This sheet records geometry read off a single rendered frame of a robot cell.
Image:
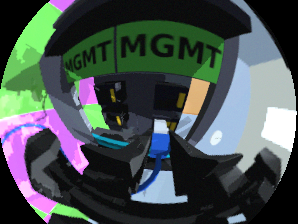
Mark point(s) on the blue ethernet cable with plug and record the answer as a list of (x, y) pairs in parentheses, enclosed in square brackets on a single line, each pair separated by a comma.
[(160, 147)]

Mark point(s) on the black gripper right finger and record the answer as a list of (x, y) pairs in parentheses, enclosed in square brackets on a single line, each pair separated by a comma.
[(190, 167)]

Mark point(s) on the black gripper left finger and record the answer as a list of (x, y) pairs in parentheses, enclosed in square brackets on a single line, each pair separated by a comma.
[(128, 162)]

